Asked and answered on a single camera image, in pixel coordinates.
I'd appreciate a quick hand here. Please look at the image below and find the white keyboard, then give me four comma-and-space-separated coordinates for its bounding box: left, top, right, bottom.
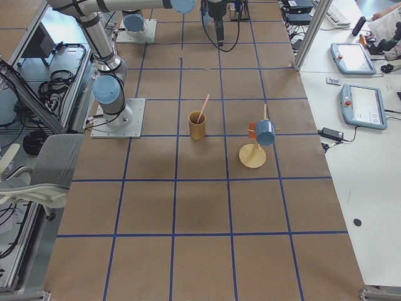
325, 3, 351, 28

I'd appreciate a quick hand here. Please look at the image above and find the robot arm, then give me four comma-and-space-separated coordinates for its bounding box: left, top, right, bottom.
122, 9, 147, 36
48, 1, 195, 130

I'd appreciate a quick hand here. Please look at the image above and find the pink chopstick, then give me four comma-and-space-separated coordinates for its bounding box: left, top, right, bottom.
197, 94, 210, 124

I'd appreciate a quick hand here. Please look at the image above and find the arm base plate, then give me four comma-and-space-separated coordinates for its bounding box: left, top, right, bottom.
90, 98, 146, 139
115, 19, 157, 44

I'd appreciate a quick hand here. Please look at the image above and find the white side desk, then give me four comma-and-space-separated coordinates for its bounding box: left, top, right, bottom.
300, 21, 400, 287

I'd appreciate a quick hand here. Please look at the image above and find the grey office chair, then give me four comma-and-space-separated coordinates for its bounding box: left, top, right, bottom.
1, 134, 84, 221

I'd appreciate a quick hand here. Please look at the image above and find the wooden cup tree stand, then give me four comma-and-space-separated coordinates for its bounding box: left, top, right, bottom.
239, 103, 278, 169

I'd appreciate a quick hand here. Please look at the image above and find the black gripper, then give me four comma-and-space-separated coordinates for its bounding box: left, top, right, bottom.
200, 0, 231, 47

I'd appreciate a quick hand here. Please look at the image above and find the aluminium frame post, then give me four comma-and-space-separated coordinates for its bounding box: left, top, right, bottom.
293, 0, 332, 71

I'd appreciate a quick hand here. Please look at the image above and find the blue mug on stand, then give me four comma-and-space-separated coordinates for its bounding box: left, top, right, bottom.
254, 119, 275, 146

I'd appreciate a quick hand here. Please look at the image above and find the far teach pendant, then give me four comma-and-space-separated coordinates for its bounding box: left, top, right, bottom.
330, 43, 377, 75

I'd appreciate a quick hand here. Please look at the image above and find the near teach pendant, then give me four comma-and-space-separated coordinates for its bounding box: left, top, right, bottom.
340, 84, 388, 130

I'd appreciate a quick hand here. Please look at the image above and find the black power adapter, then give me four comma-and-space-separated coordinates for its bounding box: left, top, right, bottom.
318, 127, 344, 142

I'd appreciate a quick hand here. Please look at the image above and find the orange cup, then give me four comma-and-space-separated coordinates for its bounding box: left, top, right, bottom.
247, 122, 257, 140

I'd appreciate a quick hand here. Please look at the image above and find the bamboo chopstick holder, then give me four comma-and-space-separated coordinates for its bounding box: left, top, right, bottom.
188, 110, 206, 140

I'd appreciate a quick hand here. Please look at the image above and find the teach pendant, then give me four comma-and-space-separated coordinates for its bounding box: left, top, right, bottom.
340, 84, 388, 130
330, 43, 377, 75

